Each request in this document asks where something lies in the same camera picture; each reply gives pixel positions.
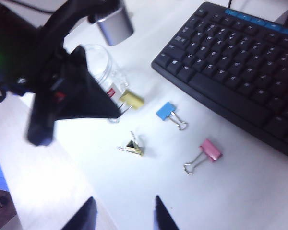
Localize round transparent plastic jar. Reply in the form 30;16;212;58
79;44;130;124

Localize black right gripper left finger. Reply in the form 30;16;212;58
61;196;98;230

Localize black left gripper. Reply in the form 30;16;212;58
26;46;122;147

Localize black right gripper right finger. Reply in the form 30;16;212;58
153;195;180;230

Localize blue binder clip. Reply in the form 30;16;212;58
156;102;189;131

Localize pink binder clip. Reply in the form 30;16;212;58
183;138;224;176

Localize yellow binder clip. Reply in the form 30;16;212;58
117;130;146;158
117;89;145;115

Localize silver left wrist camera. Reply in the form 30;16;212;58
88;7;134;46

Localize black computer keyboard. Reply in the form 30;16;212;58
151;1;288;168

